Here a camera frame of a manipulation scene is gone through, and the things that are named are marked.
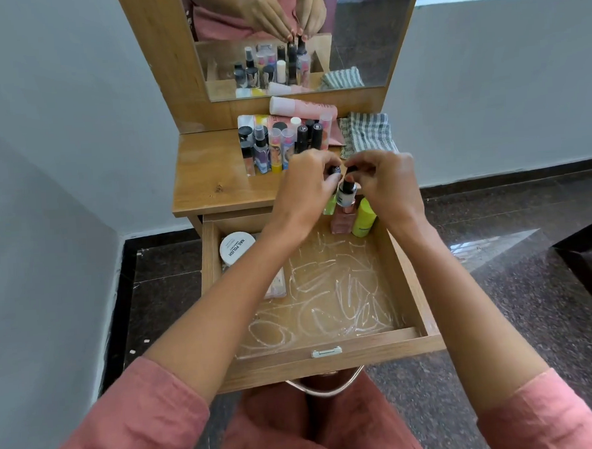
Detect person's right hand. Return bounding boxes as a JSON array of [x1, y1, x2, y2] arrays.
[[342, 147, 429, 243]]

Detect person's left hand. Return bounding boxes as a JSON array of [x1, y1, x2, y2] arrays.
[[264, 147, 346, 235]]

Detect green nail polish bottle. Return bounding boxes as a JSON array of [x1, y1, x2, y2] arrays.
[[321, 165, 345, 216]]

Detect lime green bottle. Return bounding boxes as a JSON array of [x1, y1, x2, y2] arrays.
[[349, 197, 379, 239]]

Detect white label nail polish bottle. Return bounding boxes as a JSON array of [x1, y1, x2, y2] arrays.
[[333, 164, 361, 210]]

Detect cluster of small cosmetic bottles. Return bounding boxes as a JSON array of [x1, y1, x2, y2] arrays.
[[236, 113, 338, 177]]

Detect pink perfume bottle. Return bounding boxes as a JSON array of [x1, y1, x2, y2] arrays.
[[329, 198, 359, 236]]

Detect pink tube white cap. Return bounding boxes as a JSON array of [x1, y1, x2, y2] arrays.
[[268, 92, 339, 124]]

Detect pink tube yellow print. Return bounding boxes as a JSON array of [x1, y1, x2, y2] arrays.
[[237, 109, 346, 152]]

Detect white round jar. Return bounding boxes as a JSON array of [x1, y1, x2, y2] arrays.
[[219, 231, 258, 267]]

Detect clear box of beige tubes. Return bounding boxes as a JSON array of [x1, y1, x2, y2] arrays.
[[261, 267, 289, 300]]

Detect wooden drawer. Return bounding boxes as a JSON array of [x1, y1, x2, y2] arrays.
[[196, 202, 449, 395]]

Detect person's right forearm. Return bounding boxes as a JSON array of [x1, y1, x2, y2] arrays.
[[387, 214, 552, 415]]

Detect person's left forearm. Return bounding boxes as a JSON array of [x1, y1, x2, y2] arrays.
[[137, 221, 314, 407]]

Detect person's legs pink trousers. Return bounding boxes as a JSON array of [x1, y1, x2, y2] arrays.
[[210, 366, 427, 449]]

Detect person's right pink sleeve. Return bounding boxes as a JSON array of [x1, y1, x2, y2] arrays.
[[474, 364, 592, 449]]

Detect person's pink sleeve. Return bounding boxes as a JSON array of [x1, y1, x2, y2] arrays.
[[28, 353, 213, 449], [474, 364, 592, 449]]

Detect person's left pink sleeve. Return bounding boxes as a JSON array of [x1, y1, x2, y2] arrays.
[[28, 353, 213, 449]]

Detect green striped cloth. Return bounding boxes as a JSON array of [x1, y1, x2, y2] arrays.
[[338, 110, 400, 161]]

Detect wooden dressing table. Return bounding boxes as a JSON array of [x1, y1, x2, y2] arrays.
[[115, 0, 438, 241]]

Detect dressing table mirror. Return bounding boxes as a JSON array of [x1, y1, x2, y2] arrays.
[[179, 0, 429, 105]]

